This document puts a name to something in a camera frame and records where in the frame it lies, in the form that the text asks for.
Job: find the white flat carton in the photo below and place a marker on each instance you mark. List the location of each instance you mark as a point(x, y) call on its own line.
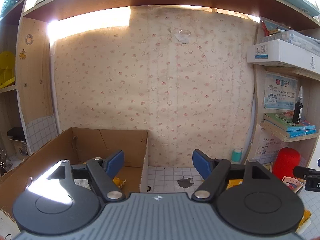
point(279, 53)

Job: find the commendation letter poster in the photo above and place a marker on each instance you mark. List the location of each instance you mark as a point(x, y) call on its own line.
point(280, 92)

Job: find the small cardboard box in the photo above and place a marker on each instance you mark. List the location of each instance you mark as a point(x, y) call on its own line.
point(21, 149)

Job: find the red cylindrical container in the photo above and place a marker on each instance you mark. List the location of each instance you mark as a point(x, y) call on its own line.
point(286, 160)

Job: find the metal clips pile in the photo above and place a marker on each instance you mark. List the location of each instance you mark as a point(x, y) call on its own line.
point(4, 166)

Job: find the floral quilted back cloth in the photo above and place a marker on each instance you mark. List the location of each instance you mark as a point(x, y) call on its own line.
point(179, 73)

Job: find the yellow snack packet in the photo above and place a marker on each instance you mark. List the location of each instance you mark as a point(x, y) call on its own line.
point(119, 182)

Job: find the blue cover book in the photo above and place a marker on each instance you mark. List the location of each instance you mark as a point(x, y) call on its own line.
point(288, 134)

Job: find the yellow plastic toy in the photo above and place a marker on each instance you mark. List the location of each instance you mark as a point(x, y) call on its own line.
point(7, 68)

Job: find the brown cardboard box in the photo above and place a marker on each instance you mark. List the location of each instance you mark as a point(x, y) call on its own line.
point(79, 145)

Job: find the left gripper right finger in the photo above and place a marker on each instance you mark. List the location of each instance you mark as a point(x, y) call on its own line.
point(214, 172)

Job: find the dark brown hair claw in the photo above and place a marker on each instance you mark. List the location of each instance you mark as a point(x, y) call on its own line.
point(185, 182)

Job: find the green cover book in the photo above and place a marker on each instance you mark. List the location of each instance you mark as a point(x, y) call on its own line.
point(284, 121)

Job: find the black dropper bottle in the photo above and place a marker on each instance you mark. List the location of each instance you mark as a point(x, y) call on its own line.
point(298, 107)

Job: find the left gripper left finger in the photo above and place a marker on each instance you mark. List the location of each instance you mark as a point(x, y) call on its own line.
point(102, 173)

